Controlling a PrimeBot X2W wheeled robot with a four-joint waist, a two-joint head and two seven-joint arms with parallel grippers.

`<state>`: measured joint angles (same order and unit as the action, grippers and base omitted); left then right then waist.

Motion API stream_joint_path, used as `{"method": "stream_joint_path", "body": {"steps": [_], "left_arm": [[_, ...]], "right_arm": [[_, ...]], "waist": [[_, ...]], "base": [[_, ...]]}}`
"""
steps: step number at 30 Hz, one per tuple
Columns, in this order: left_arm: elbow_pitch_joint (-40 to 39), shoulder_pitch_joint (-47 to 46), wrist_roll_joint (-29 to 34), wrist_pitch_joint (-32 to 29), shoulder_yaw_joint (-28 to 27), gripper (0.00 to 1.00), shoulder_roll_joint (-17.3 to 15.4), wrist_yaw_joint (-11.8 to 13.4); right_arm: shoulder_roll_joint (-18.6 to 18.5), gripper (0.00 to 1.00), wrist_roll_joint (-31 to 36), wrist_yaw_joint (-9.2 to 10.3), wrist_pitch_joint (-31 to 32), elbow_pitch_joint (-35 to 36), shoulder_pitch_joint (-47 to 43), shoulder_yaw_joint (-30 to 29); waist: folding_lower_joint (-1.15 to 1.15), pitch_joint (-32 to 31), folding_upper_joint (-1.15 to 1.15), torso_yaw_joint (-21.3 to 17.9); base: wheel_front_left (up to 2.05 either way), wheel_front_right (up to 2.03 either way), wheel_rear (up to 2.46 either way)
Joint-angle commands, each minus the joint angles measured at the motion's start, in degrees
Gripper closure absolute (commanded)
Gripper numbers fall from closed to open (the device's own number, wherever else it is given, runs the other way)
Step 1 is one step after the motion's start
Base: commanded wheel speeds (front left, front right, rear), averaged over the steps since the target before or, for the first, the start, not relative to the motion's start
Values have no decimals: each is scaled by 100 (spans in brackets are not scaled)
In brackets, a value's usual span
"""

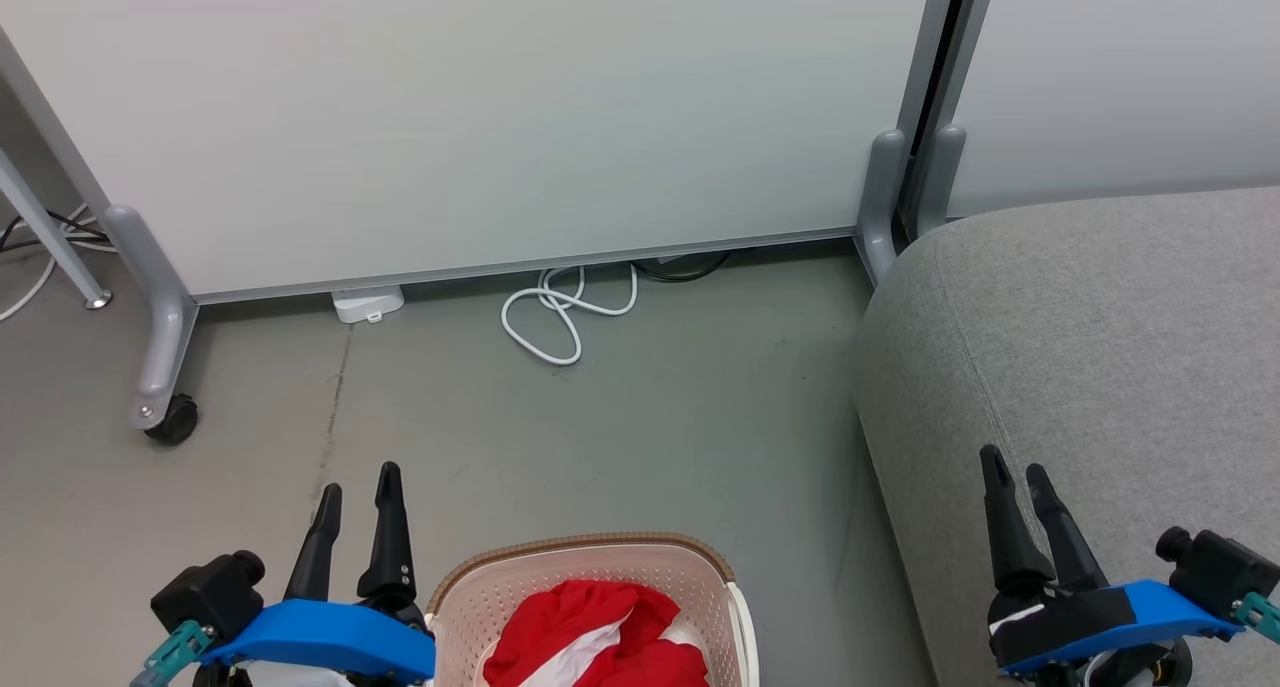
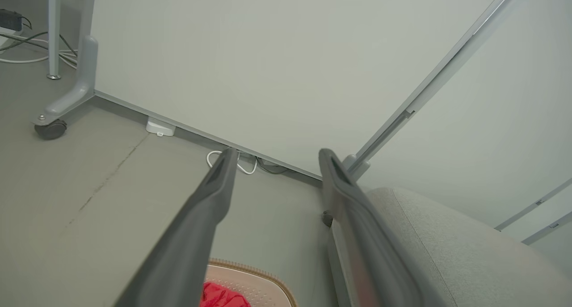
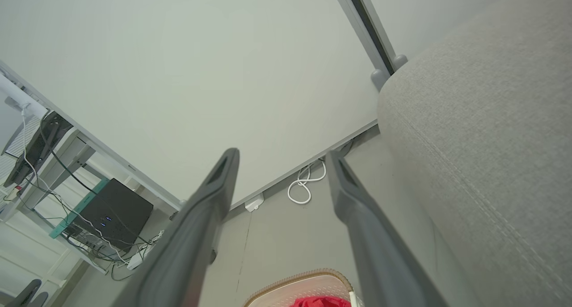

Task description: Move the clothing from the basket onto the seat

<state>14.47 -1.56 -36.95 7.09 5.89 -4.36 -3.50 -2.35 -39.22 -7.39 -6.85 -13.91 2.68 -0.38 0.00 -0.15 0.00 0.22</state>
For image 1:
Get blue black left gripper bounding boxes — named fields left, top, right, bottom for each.
left=198, top=461, right=437, bottom=687

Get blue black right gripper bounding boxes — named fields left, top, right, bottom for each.
left=979, top=445, right=1246, bottom=680

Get red and white garment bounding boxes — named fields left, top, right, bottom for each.
left=482, top=579, right=713, bottom=687

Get grey fabric sofa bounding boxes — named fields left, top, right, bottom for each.
left=852, top=185, right=1280, bottom=687

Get black caster wheel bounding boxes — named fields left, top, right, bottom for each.
left=144, top=394, right=199, bottom=445

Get white power strip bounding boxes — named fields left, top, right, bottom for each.
left=331, top=285, right=406, bottom=325

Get cream perforated laundry basket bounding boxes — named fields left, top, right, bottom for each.
left=428, top=532, right=761, bottom=687

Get grey partition foot with caster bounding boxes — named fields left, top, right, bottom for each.
left=103, top=205, right=198, bottom=430

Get grey metal table leg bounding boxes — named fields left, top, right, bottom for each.
left=0, top=147, right=113, bottom=311

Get wide white partition panel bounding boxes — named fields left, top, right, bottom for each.
left=0, top=0, right=961, bottom=305

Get narrow white partition panel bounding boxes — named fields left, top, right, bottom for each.
left=940, top=0, right=1280, bottom=220

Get teal left cable connector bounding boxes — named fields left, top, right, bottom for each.
left=130, top=619, right=216, bottom=687

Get teal cable connector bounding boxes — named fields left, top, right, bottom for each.
left=1232, top=592, right=1280, bottom=643
left=130, top=619, right=216, bottom=687

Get teal right cable connector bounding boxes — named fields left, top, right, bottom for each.
left=1232, top=592, right=1280, bottom=643

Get coiled white cable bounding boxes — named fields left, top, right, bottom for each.
left=500, top=263, right=639, bottom=367

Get thin black cables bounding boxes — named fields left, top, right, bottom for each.
left=0, top=207, right=111, bottom=255

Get thin white cable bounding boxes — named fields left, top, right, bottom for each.
left=0, top=207, right=101, bottom=323

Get black cable under partition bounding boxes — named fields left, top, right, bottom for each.
left=632, top=250, right=731, bottom=283

